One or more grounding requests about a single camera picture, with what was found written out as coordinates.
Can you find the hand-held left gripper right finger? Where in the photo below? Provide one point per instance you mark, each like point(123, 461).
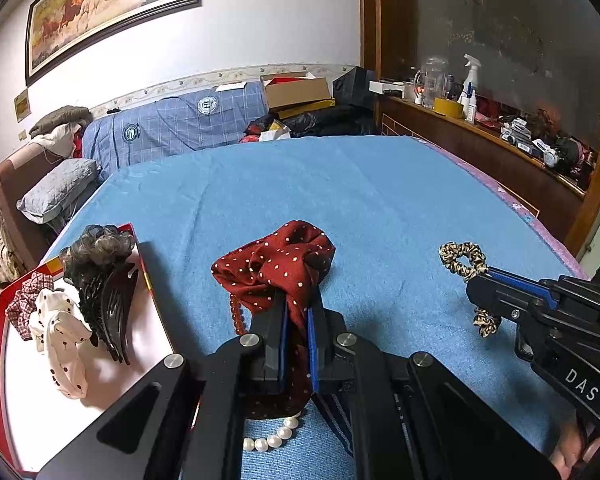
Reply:
point(313, 360)

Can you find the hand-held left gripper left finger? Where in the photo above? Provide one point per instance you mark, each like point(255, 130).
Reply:
point(281, 350)

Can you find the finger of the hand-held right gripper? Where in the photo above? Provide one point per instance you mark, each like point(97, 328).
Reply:
point(500, 300)
point(515, 280)

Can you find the leopard print scrunchie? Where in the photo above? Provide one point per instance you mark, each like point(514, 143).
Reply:
point(460, 260)

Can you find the red polka dot scrunchie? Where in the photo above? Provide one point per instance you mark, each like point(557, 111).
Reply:
point(280, 270)

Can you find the red storage box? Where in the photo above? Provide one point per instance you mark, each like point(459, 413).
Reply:
point(130, 385)

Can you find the person's right hand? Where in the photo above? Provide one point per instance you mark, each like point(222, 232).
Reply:
point(570, 447)

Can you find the pink bed sheet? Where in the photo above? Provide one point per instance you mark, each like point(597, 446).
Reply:
point(555, 250)

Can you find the navy striped hair band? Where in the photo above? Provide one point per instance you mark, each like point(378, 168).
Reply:
point(337, 415)

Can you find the wooden cabinet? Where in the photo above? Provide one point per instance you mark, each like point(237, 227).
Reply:
point(480, 150)

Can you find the heap of small sundries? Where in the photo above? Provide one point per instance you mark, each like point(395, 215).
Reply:
point(555, 150)

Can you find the small white bottle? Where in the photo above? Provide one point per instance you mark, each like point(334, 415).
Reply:
point(470, 107)

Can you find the black hair claw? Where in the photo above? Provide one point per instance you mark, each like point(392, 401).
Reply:
point(105, 310)

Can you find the yellow tape roll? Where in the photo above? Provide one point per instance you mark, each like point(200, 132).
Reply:
point(447, 107)

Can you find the white spray bottle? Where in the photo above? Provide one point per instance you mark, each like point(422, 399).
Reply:
point(470, 80)

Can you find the grey scrunchie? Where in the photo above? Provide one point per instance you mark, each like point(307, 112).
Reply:
point(102, 245)

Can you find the clear glass pitcher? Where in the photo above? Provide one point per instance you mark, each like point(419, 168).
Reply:
point(432, 82)

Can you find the white tissue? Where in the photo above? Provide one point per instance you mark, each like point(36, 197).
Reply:
point(275, 135)

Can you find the white polka dot scrunchie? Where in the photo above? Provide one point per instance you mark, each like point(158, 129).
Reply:
point(60, 345)

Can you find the small white box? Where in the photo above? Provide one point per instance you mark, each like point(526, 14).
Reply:
point(386, 88)

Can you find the black plastic bag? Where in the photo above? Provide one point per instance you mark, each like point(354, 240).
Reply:
point(325, 122)

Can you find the yellow flat box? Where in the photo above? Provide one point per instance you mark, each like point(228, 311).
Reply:
point(307, 109)

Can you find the blue plaid quilt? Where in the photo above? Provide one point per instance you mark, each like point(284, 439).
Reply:
point(180, 120)

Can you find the black paper bag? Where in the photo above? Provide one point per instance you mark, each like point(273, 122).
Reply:
point(352, 85)

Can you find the open cardboard box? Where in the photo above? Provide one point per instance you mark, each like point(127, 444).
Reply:
point(295, 91)

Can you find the red plaid scrunchie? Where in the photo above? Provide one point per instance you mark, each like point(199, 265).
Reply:
point(22, 305)

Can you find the grey pillow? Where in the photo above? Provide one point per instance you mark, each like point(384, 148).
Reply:
point(55, 190)

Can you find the patterned brown cloth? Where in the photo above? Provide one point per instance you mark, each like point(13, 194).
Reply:
point(0, 255)

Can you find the brown headboard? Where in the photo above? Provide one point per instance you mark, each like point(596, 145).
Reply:
point(10, 185)

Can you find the pile of clothes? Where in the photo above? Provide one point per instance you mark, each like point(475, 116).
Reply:
point(60, 120)

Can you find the framed horse painting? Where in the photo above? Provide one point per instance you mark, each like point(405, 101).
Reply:
point(105, 5)

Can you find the wooden door frame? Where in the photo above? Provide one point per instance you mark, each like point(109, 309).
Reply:
point(595, 185)

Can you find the wooden post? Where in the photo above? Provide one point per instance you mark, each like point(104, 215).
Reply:
point(370, 35)

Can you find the small wall sign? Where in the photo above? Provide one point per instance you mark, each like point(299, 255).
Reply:
point(21, 105)

